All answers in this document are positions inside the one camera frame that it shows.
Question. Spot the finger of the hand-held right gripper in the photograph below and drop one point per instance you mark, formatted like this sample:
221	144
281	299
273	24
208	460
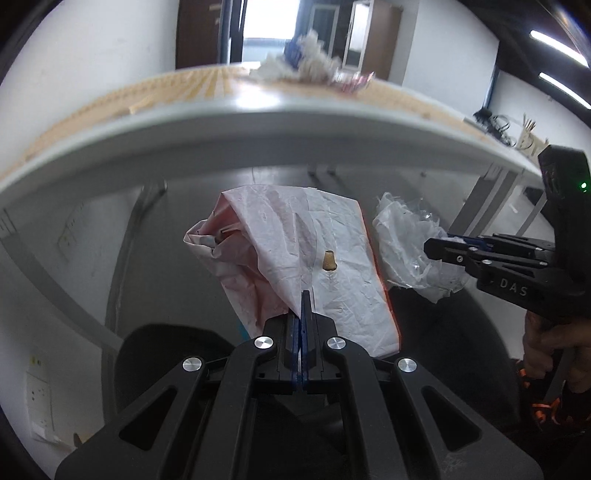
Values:
508	262
443	249

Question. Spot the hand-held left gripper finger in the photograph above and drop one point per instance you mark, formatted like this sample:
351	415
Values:
295	355
306	318

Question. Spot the clear plastic wrap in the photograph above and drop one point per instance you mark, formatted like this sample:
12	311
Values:
401	240

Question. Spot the pink paper bag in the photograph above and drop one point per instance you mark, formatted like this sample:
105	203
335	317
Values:
286	240

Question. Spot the white tissue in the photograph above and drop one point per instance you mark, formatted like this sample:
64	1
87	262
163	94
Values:
316	57
272	69

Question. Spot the blue plastic packet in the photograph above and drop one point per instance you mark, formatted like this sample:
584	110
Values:
293	53

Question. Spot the person's right hand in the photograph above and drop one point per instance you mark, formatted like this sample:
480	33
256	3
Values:
538	350

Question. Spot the ceiling light strip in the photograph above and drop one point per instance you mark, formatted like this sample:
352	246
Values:
565	90
556	42

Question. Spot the pink candy wrapper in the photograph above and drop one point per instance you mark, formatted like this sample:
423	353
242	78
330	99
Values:
353	82

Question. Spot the brown wooden cabinet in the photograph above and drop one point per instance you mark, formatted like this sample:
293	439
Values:
383	37

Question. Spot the brown wooden door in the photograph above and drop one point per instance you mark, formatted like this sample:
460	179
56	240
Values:
196	32

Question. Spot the white wall socket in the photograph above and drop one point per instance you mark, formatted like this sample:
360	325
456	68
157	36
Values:
39	399

